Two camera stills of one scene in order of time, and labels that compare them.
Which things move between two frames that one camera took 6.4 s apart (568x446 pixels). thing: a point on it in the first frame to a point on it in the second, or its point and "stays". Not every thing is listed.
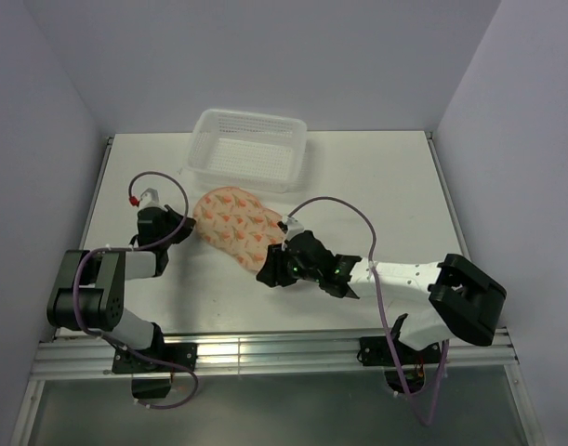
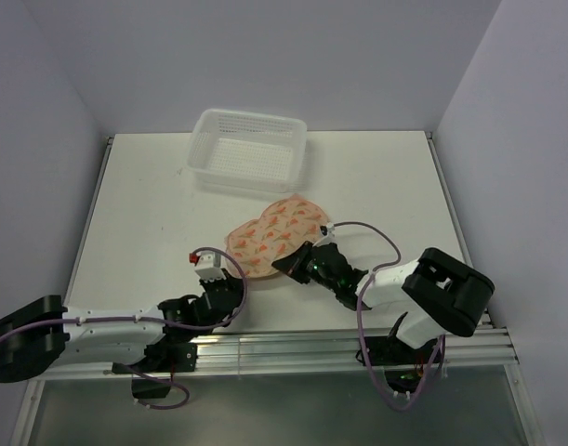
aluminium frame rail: (69, 354) stays
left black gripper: (179, 219) to (236, 283)
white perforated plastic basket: (241, 149) stays
